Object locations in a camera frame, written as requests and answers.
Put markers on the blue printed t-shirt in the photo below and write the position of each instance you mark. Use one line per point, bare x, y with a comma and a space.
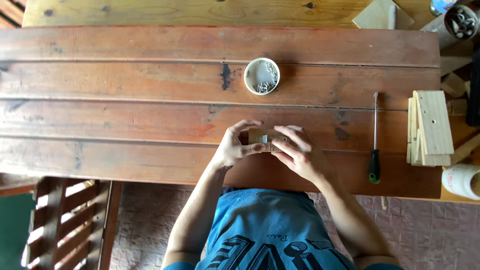
272, 234

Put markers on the white plastic bottle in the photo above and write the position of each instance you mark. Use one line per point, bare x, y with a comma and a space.
460, 180

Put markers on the small metal hinge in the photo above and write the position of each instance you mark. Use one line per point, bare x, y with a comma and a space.
264, 139

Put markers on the thin plywood square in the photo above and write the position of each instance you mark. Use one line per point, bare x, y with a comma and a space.
377, 15

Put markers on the small wooden offcut block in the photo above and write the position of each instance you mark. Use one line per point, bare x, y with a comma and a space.
456, 107
453, 84

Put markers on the stack of light wooden boards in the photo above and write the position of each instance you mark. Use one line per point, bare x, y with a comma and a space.
430, 129

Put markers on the light wooden strip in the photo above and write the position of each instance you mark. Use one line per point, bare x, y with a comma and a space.
454, 63

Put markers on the metal can with blue label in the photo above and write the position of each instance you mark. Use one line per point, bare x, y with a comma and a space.
440, 6

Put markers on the white cylindrical stick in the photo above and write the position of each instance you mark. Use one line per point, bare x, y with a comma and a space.
392, 17

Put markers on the person's right hand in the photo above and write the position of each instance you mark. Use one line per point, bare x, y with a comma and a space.
304, 157

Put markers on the long wooden strip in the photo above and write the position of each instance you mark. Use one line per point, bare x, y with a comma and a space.
465, 149

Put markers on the brown wooden slatted chair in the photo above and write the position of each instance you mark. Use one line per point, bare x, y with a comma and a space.
69, 225

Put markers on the grey tube with screws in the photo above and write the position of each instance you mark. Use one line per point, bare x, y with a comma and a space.
452, 25

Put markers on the white round screw container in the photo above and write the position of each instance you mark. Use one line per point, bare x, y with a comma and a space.
261, 76

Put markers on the person's left hand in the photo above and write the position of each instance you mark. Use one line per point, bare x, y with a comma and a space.
229, 150

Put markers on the pile of metal screws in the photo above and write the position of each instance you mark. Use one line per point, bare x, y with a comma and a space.
265, 79

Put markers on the black flat object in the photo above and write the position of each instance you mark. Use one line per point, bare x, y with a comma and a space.
474, 88

